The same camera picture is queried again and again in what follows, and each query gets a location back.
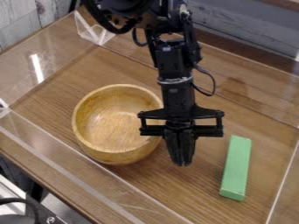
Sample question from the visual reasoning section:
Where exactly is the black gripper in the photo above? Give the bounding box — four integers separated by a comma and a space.
138, 80, 225, 166

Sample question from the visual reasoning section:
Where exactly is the brown wooden bowl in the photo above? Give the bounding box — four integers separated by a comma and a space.
71, 84, 163, 165

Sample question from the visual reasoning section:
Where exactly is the green rectangular block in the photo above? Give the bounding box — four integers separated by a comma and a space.
219, 136, 253, 201

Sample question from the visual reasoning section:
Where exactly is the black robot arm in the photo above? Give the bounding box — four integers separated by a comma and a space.
82, 0, 225, 166

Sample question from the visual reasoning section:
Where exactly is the clear acrylic corner bracket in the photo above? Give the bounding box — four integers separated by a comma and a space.
74, 11, 115, 46

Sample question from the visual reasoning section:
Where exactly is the black metal table bracket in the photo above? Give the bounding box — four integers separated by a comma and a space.
26, 194, 69, 224

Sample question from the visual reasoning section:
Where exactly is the black cable bottom left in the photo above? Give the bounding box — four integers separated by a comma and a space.
0, 197, 43, 224

